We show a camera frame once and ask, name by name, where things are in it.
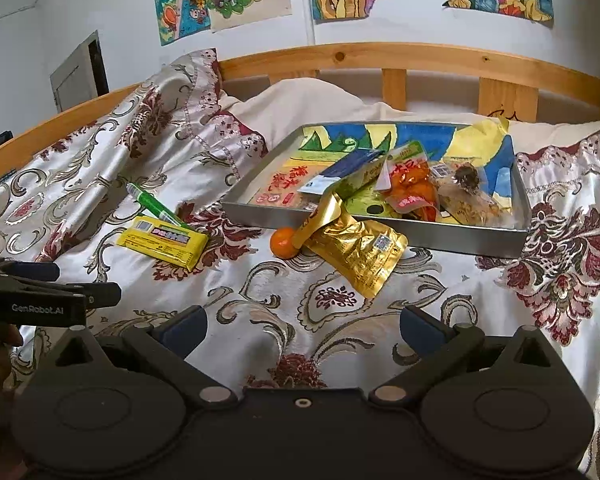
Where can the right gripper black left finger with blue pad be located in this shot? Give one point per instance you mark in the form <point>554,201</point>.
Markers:
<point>163,349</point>

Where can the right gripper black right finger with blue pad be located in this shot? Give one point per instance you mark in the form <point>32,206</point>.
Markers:
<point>442,351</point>

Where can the dark blue snack packet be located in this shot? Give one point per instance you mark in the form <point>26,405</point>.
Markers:
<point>347,174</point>

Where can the dark date snack clear packet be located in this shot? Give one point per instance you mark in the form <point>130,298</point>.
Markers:
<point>461,171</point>

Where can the yellow snack bar packet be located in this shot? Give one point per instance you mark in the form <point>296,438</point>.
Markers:
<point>164,242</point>

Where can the gold foil snack pouch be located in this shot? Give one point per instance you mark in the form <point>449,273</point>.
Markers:
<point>364,252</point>

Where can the floral satin bedspread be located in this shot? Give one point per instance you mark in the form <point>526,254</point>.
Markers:
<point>294,324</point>

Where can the beige shredded snack packet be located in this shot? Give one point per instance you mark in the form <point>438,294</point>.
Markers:
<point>473,208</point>

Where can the small orange tangerine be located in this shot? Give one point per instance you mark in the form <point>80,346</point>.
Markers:
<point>281,244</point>

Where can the grey metal tray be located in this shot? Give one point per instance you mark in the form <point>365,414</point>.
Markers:
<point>444,237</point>

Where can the orange snack clear packet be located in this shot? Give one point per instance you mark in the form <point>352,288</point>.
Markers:
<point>406,188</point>

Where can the pink red-lettered snack packet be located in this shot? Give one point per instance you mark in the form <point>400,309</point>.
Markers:
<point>282,189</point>

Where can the grey door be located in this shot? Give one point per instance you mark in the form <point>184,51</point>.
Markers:
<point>81,77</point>

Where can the cream white blanket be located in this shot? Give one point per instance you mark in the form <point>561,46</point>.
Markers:
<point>289,104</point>

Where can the wooden bed frame rail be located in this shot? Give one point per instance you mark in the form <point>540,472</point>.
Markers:
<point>507,82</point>

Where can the white wall pipe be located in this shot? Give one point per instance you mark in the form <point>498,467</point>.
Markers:
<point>308,22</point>

